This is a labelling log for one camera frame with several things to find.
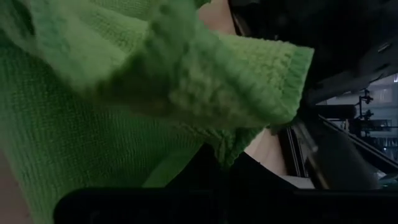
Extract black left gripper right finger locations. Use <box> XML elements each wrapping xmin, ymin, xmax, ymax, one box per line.
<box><xmin>223</xmin><ymin>151</ymin><xmax>398</xmax><ymax>224</ymax></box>

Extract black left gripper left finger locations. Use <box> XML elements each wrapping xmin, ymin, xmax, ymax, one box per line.
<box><xmin>53</xmin><ymin>144</ymin><xmax>225</xmax><ymax>224</ymax></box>

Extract green microfiber towel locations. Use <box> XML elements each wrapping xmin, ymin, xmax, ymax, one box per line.
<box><xmin>0</xmin><ymin>0</ymin><xmax>315</xmax><ymax>224</ymax></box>

